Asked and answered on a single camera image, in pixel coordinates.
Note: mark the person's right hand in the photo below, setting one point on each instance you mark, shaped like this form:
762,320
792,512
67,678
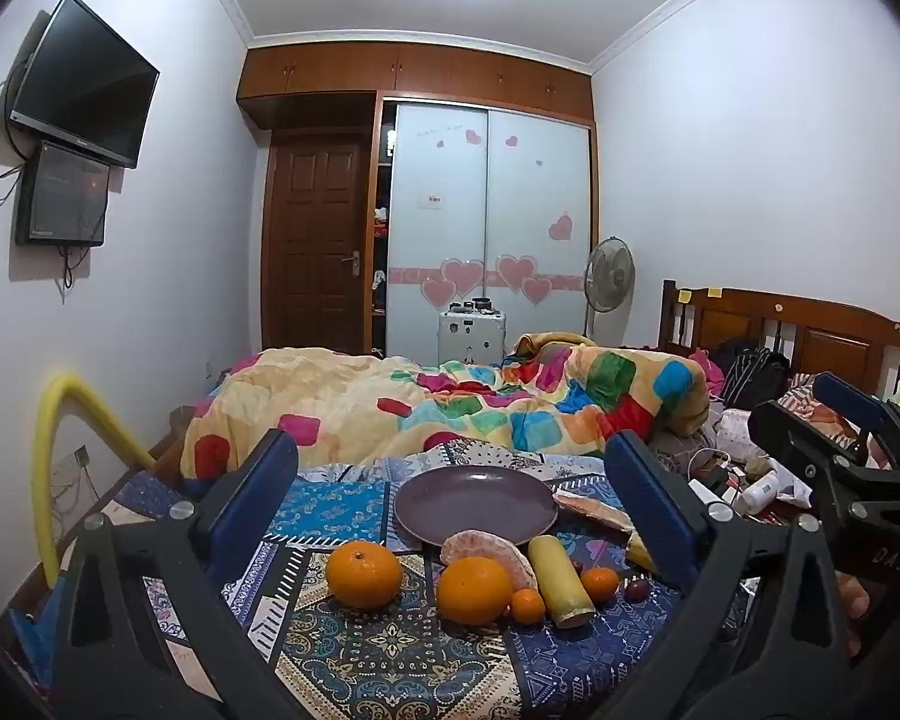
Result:
853,615

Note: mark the standing fan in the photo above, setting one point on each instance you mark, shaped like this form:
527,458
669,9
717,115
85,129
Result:
609,274

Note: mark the round orange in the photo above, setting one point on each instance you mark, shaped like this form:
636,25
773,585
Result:
474,591

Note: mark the small tangerine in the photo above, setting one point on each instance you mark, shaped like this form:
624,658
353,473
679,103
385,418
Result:
527,606
598,583

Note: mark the wooden headboard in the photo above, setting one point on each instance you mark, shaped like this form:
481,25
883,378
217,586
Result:
802,334

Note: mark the white box appliance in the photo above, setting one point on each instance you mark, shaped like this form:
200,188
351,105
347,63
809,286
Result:
471,334

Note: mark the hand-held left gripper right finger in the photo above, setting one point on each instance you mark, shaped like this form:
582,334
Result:
645,502

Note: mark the striped cloth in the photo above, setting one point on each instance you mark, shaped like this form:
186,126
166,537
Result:
802,396

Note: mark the brown round plate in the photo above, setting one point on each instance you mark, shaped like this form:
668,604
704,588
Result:
472,502

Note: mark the small black monitor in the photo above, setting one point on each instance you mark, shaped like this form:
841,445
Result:
64,195

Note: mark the white power strip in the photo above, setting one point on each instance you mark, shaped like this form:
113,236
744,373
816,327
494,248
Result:
709,484

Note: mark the large orange with stem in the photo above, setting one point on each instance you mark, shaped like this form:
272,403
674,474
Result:
364,574

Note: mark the wooden wardrobe with sliding doors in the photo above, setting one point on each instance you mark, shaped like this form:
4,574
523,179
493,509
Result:
487,202

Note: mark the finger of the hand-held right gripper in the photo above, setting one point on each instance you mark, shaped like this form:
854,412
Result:
787,427
844,394

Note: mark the black backpack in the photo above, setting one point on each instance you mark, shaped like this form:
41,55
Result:
754,375

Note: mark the black wall television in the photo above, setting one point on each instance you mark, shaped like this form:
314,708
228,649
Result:
82,82

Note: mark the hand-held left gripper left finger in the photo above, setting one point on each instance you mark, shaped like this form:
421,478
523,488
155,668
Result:
259,495

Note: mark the blue patterned blanket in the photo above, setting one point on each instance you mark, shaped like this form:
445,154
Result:
390,660

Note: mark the pink patterned pillow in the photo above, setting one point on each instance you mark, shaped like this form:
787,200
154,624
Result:
739,427

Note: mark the wall socket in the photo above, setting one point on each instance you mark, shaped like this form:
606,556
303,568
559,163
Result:
71,466

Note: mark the colourful patchwork quilt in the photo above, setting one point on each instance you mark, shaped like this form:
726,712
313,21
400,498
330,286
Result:
420,405

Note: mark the white bottle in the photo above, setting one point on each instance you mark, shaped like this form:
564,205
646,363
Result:
761,493

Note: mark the brown wooden door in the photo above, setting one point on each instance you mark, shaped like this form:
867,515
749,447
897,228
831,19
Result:
315,247

